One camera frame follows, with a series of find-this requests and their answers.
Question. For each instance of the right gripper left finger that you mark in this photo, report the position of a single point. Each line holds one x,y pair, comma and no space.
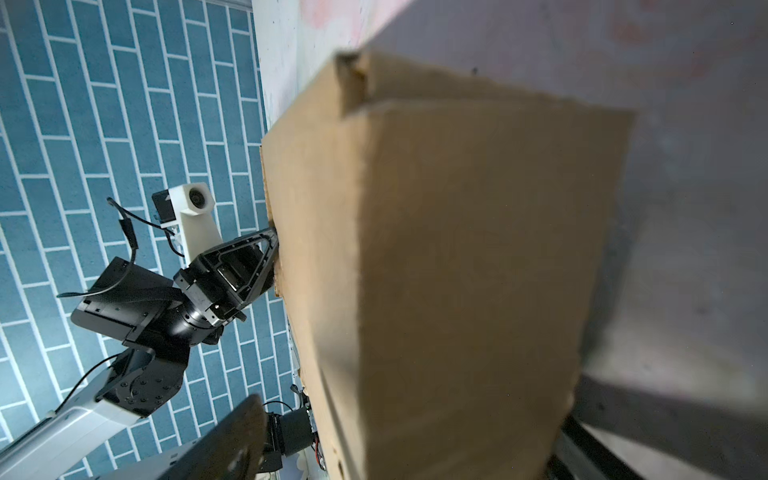
232,450

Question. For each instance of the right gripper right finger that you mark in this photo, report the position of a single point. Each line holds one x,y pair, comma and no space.
579,455

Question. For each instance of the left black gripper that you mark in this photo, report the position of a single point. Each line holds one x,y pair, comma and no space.
236,274

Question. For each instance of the brown cardboard box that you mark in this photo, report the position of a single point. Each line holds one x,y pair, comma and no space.
440,239

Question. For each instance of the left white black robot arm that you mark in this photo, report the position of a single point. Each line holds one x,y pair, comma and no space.
159,321

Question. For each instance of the floral table mat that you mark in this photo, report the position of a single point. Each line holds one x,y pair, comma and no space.
675,375

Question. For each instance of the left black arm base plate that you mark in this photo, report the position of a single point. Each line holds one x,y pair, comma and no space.
289,431

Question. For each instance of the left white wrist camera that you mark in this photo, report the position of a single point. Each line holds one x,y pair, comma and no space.
187,211

